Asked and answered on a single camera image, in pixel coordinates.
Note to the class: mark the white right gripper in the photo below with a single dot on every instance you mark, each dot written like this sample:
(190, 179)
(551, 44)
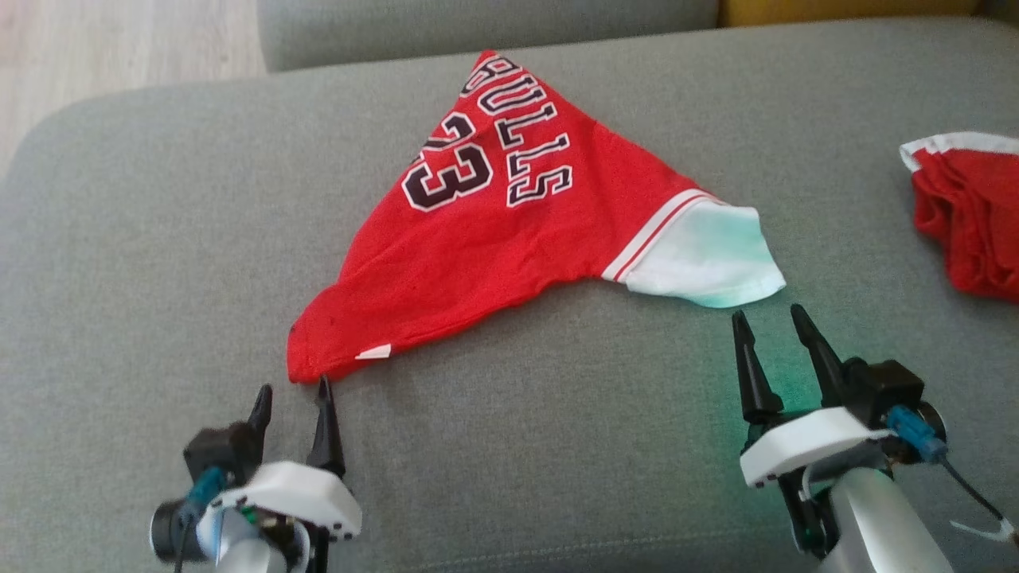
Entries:
(804, 446)

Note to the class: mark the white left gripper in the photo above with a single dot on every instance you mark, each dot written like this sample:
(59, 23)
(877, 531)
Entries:
(302, 493)

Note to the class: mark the red shorts white band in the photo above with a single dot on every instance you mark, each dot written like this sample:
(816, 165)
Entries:
(971, 231)

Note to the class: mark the red Bulls 23 jersey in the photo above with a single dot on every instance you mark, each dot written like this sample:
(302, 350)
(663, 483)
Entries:
(478, 255)

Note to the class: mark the grey sofa seat cushion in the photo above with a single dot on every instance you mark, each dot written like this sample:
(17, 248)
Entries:
(159, 278)

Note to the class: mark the yellow sofa cushion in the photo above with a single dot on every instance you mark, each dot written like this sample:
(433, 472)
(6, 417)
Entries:
(844, 9)

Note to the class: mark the grey sofa back cushion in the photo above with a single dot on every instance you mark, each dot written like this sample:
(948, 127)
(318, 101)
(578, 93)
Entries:
(478, 32)

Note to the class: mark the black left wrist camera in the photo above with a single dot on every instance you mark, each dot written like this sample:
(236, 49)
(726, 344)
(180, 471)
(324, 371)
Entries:
(223, 450)

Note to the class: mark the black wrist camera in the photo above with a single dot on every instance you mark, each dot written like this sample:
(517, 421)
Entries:
(223, 450)
(884, 386)

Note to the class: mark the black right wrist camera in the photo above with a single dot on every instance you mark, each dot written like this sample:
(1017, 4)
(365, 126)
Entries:
(884, 386)

